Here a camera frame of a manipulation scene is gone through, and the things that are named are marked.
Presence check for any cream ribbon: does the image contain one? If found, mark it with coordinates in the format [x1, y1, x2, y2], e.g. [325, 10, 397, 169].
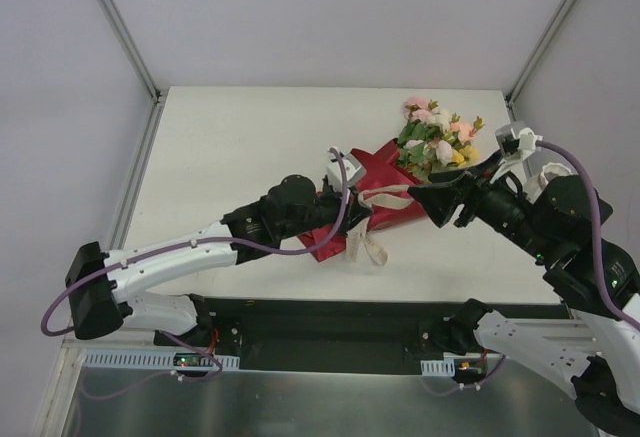
[345, 185, 413, 266]

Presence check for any red wrapping paper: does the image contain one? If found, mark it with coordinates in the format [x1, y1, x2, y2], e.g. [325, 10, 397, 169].
[312, 139, 426, 266]

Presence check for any artificial flower bouquet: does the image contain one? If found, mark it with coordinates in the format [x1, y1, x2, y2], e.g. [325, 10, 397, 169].
[396, 97, 485, 182]

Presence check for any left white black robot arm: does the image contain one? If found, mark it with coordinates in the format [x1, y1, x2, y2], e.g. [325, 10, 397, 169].
[65, 175, 372, 346]

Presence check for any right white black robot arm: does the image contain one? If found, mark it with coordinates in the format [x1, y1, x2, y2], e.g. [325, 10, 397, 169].
[408, 154, 639, 436]

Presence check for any white ribbed vase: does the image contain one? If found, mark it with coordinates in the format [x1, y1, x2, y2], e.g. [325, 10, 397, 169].
[523, 162, 574, 203]

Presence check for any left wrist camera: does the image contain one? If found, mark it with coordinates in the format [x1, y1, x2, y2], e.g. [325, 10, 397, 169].
[326, 147, 366, 192]

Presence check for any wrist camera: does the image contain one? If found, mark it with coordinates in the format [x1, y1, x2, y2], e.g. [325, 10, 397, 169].
[326, 147, 366, 192]
[495, 121, 543, 161]

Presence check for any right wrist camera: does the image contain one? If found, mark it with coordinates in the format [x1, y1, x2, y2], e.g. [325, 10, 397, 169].
[495, 121, 543, 161]

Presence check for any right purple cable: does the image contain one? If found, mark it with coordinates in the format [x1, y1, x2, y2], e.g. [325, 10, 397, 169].
[419, 140, 640, 398]

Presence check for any purple cable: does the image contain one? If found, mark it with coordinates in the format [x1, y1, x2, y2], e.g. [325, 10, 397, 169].
[40, 146, 351, 400]
[419, 140, 640, 398]

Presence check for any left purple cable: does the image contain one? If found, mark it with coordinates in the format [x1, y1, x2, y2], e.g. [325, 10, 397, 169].
[40, 146, 351, 400]

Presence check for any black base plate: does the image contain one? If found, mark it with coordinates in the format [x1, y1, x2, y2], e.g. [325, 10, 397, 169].
[149, 296, 511, 388]

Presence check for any right white cable duct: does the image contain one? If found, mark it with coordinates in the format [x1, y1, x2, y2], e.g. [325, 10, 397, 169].
[420, 358, 456, 378]

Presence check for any white cable duct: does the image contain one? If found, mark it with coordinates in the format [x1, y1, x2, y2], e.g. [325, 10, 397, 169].
[420, 358, 456, 378]
[84, 349, 240, 372]

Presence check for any left aluminium frame post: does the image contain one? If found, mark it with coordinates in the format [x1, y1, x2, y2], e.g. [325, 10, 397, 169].
[97, 0, 163, 104]

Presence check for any aluminium frame post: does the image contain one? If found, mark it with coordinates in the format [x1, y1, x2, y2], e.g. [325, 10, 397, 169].
[505, 0, 579, 109]
[97, 0, 163, 104]

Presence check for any right aluminium frame post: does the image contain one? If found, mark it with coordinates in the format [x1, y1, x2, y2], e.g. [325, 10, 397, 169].
[505, 0, 579, 109]

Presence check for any left white cable duct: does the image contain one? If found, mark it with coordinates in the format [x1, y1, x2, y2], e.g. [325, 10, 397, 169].
[84, 349, 240, 372]

